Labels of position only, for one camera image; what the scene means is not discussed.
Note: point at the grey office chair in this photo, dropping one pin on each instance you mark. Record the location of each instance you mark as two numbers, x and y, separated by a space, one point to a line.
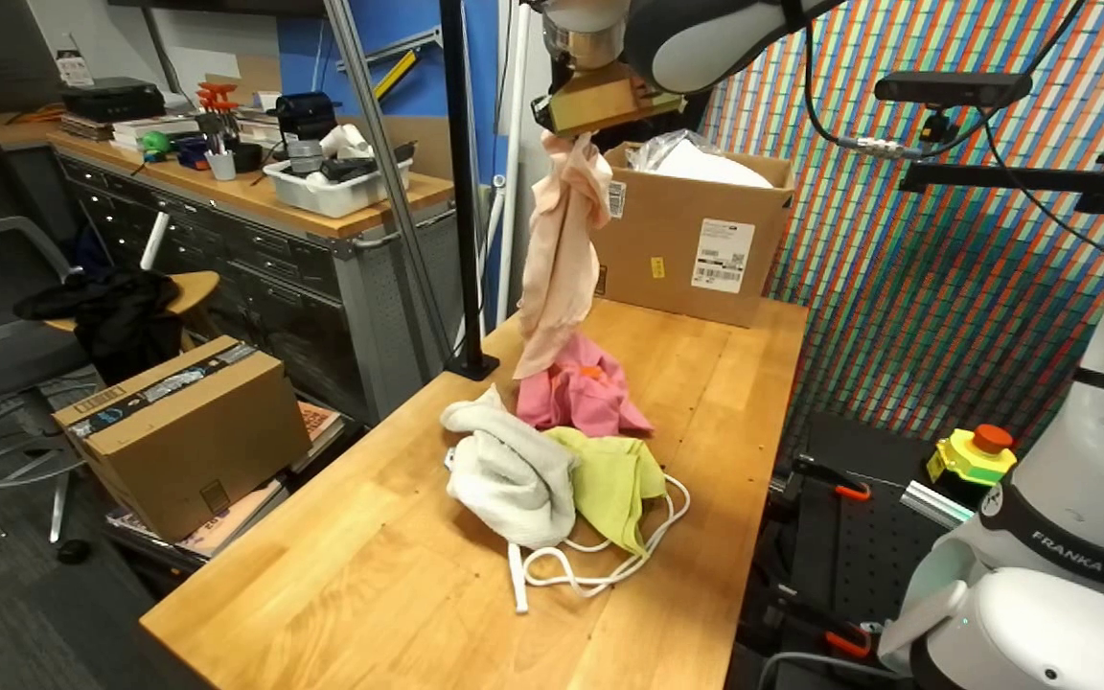
2 358

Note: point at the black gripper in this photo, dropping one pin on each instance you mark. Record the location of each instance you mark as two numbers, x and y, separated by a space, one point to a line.
543 112

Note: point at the yellow red emergency stop button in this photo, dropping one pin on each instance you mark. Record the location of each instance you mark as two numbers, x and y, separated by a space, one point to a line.
966 457

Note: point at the white plastic bin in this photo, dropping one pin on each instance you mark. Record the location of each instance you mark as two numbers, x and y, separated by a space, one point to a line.
328 194

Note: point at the black case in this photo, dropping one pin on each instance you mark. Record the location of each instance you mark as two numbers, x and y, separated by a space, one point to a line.
112 100

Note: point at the grey cabinet with wooden countertop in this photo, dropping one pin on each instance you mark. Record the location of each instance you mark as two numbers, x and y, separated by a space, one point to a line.
257 275

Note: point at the wooden stool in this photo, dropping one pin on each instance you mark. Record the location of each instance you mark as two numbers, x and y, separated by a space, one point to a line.
193 291

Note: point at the grey metal pole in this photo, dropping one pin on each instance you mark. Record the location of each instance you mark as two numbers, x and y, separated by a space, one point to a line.
382 155

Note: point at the black countertop appliance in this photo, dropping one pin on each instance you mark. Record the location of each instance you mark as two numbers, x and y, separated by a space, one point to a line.
303 116

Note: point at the white cup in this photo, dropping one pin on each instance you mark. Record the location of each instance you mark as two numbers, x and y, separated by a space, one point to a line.
220 163

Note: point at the white towel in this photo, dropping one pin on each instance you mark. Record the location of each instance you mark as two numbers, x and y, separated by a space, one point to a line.
508 481

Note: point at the peach shirt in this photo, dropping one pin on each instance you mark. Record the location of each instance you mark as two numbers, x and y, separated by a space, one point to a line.
558 281

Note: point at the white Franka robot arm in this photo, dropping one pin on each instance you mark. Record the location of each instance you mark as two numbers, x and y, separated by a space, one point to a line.
731 45

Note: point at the small red object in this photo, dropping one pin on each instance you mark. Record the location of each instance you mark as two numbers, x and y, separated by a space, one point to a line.
217 99

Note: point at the white plastic bag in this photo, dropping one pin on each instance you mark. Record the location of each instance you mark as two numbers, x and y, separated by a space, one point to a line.
692 159

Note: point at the pink shirt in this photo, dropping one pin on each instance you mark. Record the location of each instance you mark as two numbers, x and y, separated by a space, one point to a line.
585 397

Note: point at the black vertical pole with base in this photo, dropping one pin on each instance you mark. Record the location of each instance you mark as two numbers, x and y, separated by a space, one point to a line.
462 194

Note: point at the large cardboard box with label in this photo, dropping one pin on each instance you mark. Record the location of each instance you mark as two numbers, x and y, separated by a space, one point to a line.
667 255

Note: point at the cardboard box with printed tape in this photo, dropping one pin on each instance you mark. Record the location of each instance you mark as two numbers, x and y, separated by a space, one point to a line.
193 445

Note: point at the black stereo camera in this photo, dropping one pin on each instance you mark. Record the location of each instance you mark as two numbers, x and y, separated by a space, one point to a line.
949 89

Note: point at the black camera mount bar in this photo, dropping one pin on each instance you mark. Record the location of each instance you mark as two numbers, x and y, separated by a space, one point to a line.
1014 177

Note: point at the yellow-green cloth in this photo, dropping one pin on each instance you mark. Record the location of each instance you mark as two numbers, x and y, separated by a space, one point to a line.
614 485

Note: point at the black garment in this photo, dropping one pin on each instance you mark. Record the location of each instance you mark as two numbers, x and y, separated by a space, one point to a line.
117 328

